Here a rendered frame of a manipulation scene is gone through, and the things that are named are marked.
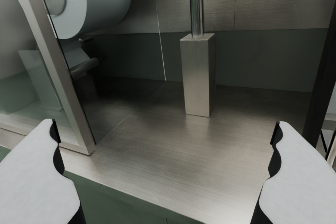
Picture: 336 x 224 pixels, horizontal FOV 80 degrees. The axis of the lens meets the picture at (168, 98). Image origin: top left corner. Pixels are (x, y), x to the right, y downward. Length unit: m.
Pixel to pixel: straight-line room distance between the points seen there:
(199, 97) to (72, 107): 0.39
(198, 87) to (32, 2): 0.48
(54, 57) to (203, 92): 0.44
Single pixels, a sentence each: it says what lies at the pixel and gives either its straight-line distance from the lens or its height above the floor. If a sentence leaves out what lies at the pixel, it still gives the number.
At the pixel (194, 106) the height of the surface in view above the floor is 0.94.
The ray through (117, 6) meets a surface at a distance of 0.74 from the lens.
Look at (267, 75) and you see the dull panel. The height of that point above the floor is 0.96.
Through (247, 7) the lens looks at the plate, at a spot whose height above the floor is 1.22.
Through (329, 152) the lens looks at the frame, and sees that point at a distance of 0.52.
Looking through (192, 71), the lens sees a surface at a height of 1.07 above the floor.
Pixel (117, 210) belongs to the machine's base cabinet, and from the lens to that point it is 0.71.
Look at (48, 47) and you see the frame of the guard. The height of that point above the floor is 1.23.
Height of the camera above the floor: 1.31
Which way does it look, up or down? 28 degrees down
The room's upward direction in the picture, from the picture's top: 7 degrees counter-clockwise
